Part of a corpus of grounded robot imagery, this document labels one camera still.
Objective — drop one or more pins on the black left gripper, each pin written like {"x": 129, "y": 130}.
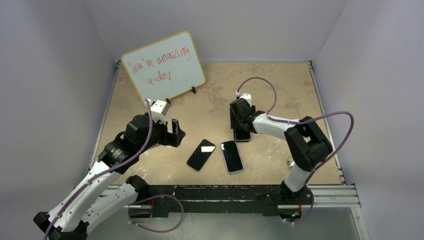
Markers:
{"x": 170, "y": 139}

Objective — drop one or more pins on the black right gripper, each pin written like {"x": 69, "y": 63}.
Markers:
{"x": 233, "y": 122}

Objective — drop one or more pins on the black phone case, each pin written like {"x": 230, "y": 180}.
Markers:
{"x": 242, "y": 139}

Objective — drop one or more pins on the lavender phone case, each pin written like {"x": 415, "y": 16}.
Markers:
{"x": 232, "y": 157}

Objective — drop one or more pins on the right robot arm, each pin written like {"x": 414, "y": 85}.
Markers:
{"x": 306, "y": 141}

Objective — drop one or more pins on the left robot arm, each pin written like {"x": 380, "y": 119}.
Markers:
{"x": 84, "y": 209}

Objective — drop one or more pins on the black phone with white sticker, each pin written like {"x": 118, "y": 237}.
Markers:
{"x": 201, "y": 154}

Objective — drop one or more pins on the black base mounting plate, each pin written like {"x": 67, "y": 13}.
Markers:
{"x": 267, "y": 200}

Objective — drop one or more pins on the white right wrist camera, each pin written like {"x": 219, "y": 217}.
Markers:
{"x": 245, "y": 96}

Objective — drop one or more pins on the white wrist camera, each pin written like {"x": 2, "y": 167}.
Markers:
{"x": 159, "y": 109}
{"x": 245, "y": 96}

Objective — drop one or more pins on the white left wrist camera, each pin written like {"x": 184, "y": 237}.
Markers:
{"x": 159, "y": 109}

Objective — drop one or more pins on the white board with yellow frame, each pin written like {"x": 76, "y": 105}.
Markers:
{"x": 166, "y": 68}

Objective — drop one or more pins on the aluminium frame rail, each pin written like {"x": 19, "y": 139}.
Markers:
{"x": 335, "y": 196}

